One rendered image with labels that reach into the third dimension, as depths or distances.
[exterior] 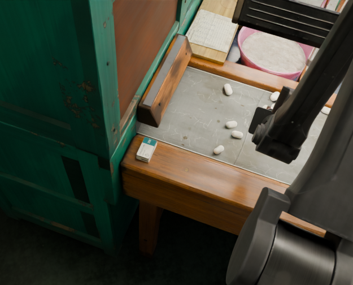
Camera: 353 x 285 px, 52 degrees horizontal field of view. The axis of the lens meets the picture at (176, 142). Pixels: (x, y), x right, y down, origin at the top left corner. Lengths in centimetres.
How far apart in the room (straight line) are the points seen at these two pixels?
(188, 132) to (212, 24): 43
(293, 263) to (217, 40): 98
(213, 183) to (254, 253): 61
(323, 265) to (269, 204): 7
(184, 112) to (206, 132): 9
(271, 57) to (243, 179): 50
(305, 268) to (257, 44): 108
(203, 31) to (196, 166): 50
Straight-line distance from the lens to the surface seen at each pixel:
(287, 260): 34
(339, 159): 34
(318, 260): 35
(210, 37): 125
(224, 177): 94
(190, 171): 93
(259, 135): 69
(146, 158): 92
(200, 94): 112
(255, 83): 117
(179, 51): 106
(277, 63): 130
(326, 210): 34
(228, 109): 110
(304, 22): 87
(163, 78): 98
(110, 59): 66
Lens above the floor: 158
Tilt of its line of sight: 57 degrees down
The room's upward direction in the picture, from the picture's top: 9 degrees clockwise
